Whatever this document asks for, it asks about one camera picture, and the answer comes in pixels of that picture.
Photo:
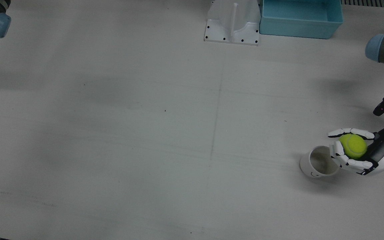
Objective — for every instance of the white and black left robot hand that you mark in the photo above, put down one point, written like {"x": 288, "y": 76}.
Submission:
{"x": 383, "y": 146}

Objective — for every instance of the yellow-green tennis ball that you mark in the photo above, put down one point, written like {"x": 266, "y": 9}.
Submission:
{"x": 353, "y": 145}

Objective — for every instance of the white paper cup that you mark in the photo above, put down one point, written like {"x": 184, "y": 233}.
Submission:
{"x": 317, "y": 163}

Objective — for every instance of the black vent grille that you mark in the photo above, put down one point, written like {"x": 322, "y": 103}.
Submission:
{"x": 372, "y": 3}

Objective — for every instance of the light blue plastic bin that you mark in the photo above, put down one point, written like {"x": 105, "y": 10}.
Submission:
{"x": 298, "y": 26}

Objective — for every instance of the white plastic bracket mount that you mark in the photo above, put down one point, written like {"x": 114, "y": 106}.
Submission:
{"x": 232, "y": 23}

